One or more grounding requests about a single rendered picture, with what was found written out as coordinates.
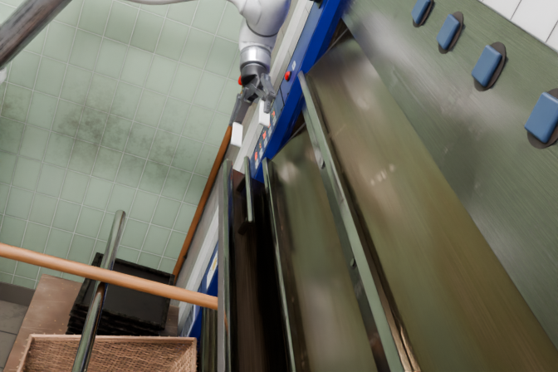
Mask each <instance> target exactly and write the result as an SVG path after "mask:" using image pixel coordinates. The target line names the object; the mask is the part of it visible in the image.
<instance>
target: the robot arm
mask: <svg viewBox="0 0 558 372"><path fill-rule="evenodd" d="M71 1H72V0H24V1H23V2H22V3H21V4H20V5H19V6H18V7H17V8H16V9H15V10H14V11H13V12H12V13H11V14H10V15H9V16H8V17H7V18H6V19H5V20H4V21H3V22H2V23H1V25H0V85H1V84H2V83H3V82H4V80H5V79H6V77H7V68H6V66H7V65H8V64H9V63H10V62H11V61H12V60H13V59H14V58H15V57H16V56H17V55H18V54H19V53H20V52H21V51H22V50H23V49H24V48H25V47H26V46H27V45H28V44H29V43H30V42H31V41H32V40H33V39H34V38H35V37H36V36H37V35H38V34H39V33H40V32H41V31H42V30H43V29H44V28H45V27H46V26H47V25H48V24H49V23H50V22H51V21H52V20H53V19H54V18H55V17H56V16H57V15H58V14H59V13H60V12H61V11H62V10H63V9H64V8H65V7H66V6H67V5H68V4H69V3H70V2H71ZM126 1H130V2H136V3H140V4H146V5H167V4H173V3H179V2H189V1H195V0H126ZM227 1H229V2H231V3H232V4H234V5H235V6H236V7H237V9H238V11H239V14H240V15H242V16H243V19H242V22H241V26H240V32H239V41H238V42H239V50H240V61H239V71H240V72H241V83H242V85H243V87H244V89H243V92H242V94H239V93H237V98H236V102H235V105H234V107H233V110H232V115H231V118H230V121H229V123H228V125H229V126H232V141H231V144H232V145H235V146H237V147H239V148H240V147H242V122H243V119H244V117H245V115H246V113H247V110H248V108H249V106H251V105H252V103H253V101H254V100H255V99H256V98H258V96H259V97H260V98H261V100H263V101H264V102H263V101H260V110H259V123H258V124H259V125H263V126H266V127H267V128H268V127H269V122H270V110H271V103H272V99H276V97H277V95H276V93H275V91H274V89H273V86H272V83H271V77H270V76H269V75H268V73H270V66H271V59H272V57H271V54H272V51H273V48H274V47H275V45H276V40H277V35H278V32H279V30H280V28H281V26H282V25H283V24H284V22H285V20H286V17H287V15H288V13H289V11H290V7H291V0H227ZM262 88H264V90H263V89H262ZM246 100H248V101H249V102H246Z"/></svg>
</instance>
